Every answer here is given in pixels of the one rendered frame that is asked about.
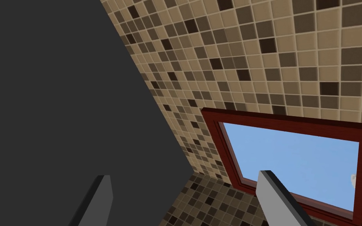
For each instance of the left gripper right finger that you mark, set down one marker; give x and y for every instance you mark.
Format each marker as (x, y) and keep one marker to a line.
(273, 201)

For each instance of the red framed window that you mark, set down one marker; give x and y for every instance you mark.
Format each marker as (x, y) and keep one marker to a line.
(294, 157)

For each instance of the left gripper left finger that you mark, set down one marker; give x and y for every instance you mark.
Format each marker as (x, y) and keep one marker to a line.
(96, 204)

